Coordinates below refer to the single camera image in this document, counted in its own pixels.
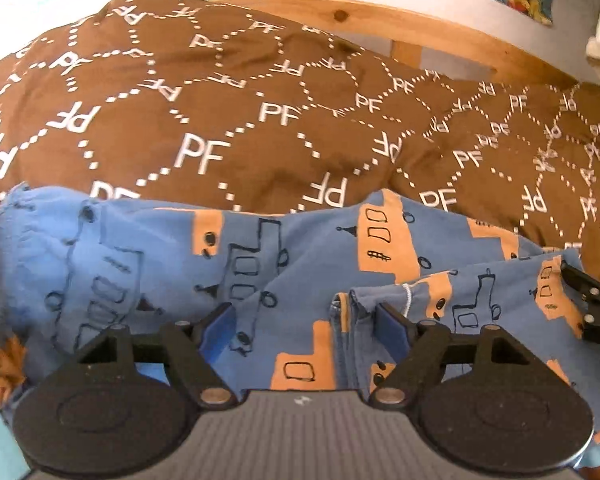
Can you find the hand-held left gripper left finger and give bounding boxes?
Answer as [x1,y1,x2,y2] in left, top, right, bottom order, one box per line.
[74,302,238,407]

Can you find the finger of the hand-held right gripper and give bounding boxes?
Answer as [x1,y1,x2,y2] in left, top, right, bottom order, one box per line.
[560,260,600,347]

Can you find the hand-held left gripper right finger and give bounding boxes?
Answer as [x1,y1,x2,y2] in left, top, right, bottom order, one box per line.
[369,302,537,407]

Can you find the blue pants with orange print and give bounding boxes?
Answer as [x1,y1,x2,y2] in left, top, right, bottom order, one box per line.
[0,185,600,442]

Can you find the brown printed blanket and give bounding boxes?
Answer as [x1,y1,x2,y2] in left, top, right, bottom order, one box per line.
[0,0,600,287]

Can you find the wooden bed frame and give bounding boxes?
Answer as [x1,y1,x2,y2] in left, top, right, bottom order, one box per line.
[207,0,583,87]

